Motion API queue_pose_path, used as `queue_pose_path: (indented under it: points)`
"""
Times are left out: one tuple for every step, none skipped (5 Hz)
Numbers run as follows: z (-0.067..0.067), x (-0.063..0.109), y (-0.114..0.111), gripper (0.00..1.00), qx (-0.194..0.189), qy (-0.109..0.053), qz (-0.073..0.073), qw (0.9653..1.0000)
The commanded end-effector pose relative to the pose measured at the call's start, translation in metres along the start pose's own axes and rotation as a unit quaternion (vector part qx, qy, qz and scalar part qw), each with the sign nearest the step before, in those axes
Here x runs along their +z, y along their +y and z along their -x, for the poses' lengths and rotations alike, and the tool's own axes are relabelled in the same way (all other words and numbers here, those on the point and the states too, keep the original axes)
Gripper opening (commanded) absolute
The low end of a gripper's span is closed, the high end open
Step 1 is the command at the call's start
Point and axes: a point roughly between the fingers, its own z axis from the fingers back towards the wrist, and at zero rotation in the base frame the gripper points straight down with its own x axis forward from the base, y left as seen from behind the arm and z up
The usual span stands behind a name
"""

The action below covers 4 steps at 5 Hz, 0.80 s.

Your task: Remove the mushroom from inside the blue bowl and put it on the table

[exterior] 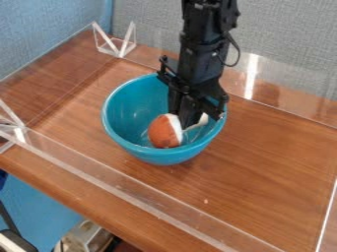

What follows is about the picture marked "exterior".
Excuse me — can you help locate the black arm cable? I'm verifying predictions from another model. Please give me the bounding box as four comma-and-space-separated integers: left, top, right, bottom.
218, 32, 242, 68

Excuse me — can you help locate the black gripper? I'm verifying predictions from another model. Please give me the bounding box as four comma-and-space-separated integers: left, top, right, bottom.
156, 38, 229, 129

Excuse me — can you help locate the blue plastic bowl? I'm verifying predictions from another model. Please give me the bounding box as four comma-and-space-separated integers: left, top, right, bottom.
102, 74, 226, 165

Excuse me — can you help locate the clear acrylic front barrier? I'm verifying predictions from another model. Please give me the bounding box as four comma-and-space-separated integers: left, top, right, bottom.
15, 127, 285, 252

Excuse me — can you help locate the clear acrylic barrier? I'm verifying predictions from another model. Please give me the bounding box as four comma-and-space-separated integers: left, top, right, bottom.
15, 127, 285, 252
110, 33, 337, 129

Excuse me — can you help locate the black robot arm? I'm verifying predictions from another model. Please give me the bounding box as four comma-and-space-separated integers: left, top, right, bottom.
156, 0, 241, 129

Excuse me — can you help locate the clear acrylic left bracket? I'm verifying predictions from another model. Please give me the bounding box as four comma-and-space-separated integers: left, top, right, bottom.
0, 98, 27, 155

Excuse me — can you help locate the clear acrylic corner bracket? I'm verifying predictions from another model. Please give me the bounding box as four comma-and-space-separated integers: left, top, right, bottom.
92, 22, 136, 58

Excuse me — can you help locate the toy mushroom brown cap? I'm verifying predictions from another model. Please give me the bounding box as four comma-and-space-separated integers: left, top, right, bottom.
147, 113, 210, 149

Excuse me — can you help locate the white object under table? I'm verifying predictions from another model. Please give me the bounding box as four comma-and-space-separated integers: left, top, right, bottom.
52, 220, 115, 252

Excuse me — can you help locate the black stand leg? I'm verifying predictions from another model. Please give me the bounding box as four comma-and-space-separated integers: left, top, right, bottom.
0, 201, 39, 252

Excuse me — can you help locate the clear acrylic back barrier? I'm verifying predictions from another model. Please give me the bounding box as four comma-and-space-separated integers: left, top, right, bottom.
110, 33, 337, 129

